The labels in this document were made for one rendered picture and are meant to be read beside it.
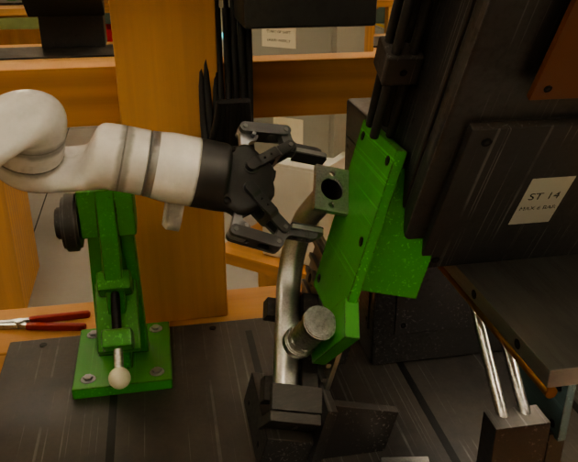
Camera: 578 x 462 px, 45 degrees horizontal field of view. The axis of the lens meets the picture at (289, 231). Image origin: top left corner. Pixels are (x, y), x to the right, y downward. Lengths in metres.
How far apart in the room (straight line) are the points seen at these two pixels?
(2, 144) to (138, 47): 0.35
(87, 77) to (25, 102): 0.39
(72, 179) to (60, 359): 0.38
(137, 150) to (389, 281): 0.30
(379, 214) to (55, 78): 0.59
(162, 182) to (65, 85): 0.42
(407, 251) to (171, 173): 0.26
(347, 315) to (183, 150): 0.24
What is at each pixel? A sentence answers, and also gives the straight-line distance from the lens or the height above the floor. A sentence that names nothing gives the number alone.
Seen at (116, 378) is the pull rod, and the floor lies 0.95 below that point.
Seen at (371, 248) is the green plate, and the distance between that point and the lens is 0.71.
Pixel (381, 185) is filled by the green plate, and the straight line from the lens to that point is 0.70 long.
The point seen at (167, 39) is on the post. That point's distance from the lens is 1.00.
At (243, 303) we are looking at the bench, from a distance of 1.19.
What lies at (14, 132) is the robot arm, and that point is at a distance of 0.70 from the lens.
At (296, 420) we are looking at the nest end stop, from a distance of 0.80.
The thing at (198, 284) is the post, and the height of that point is 0.94.
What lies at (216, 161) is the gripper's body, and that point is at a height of 1.25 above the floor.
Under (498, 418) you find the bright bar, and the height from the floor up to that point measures 1.01.
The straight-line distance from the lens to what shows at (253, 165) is 0.76.
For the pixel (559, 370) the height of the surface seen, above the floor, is 1.13.
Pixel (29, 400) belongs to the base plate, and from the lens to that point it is 1.00.
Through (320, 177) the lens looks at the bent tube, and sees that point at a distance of 0.77.
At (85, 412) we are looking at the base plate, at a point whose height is 0.90.
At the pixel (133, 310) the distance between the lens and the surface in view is 0.95.
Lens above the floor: 1.48
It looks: 24 degrees down
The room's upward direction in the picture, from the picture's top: straight up
